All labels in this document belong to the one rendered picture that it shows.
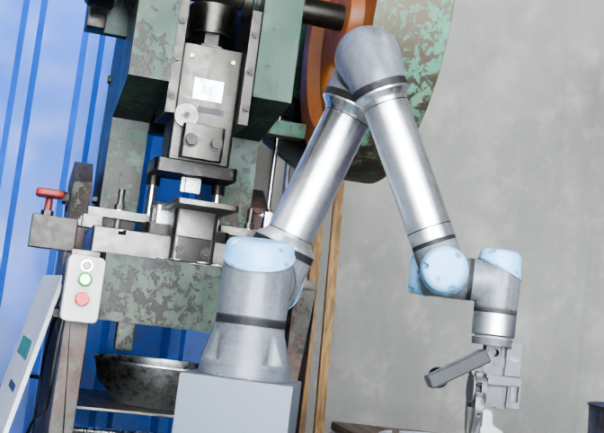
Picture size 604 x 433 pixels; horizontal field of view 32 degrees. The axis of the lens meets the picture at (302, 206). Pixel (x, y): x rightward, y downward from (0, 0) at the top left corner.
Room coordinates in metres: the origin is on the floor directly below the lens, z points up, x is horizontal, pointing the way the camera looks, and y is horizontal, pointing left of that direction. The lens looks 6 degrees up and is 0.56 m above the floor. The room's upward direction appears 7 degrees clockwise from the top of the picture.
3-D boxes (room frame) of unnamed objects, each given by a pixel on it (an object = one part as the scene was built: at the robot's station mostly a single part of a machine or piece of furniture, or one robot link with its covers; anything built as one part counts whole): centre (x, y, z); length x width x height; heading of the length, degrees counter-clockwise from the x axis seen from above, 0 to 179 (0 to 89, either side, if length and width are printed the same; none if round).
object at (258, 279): (1.75, 0.06, 0.62); 0.13 x 0.12 x 0.14; 174
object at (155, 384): (2.54, 0.28, 0.36); 0.34 x 0.34 x 0.10
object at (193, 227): (2.37, 0.23, 0.72); 0.25 x 0.14 x 0.14; 15
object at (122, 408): (2.55, 0.28, 0.31); 0.43 x 0.42 x 0.01; 105
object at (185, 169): (2.54, 0.28, 0.86); 0.20 x 0.16 x 0.05; 105
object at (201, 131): (2.50, 0.27, 1.04); 0.17 x 0.15 x 0.30; 15
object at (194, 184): (2.53, 0.28, 0.84); 0.05 x 0.03 x 0.04; 105
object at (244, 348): (1.74, 0.06, 0.50); 0.15 x 0.15 x 0.10
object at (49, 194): (2.23, 0.54, 0.72); 0.07 x 0.06 x 0.08; 15
